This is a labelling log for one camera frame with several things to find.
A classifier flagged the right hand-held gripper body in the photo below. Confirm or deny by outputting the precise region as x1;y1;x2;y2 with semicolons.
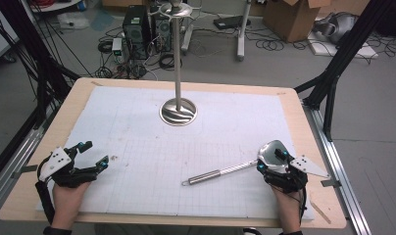
263;155;331;194

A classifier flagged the black flat device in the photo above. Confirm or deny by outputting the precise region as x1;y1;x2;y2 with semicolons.
213;15;252;30

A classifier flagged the open computer case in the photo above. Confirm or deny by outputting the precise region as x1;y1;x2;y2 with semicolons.
149;13;173;53

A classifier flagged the cardboard box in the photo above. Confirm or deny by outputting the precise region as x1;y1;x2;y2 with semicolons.
262;0;332;43

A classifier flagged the white grid mat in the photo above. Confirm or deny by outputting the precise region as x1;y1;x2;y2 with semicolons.
35;85;316;221

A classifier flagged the white stand leg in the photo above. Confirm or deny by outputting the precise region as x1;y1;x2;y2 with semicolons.
236;0;253;63
180;23;195;56

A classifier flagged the black desktop computer tower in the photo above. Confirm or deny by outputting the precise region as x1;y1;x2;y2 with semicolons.
122;5;152;61

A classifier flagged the person's right hand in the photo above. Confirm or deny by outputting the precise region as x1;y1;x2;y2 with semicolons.
270;185;306;235

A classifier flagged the stainless steel utensil stand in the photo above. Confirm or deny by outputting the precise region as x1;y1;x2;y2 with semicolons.
150;0;198;127

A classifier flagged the white power adapter box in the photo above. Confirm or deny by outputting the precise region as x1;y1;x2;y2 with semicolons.
111;37;124;64

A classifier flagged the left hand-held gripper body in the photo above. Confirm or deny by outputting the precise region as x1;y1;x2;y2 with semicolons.
36;146;98;189

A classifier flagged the stainless steel ladle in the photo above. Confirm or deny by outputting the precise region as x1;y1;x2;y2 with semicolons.
181;139;296;187

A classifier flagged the black aluminium frame strut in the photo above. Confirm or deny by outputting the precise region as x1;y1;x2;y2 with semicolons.
0;0;81;129
293;0;396;143

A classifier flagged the silver aluminium rail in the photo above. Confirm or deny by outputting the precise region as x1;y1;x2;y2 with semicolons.
0;107;54;214
302;103;372;235

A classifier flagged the person's left hand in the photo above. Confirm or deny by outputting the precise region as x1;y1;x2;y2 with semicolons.
50;181;92;231

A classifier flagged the grey white headset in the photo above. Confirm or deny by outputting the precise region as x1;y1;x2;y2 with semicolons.
314;12;360;45

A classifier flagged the white foam board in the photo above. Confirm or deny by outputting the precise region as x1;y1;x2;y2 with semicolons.
307;30;380;60

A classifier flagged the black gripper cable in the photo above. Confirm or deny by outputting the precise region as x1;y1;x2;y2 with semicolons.
283;182;309;223

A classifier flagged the black wrist strap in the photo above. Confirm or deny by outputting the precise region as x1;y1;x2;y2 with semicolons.
34;179;56;225

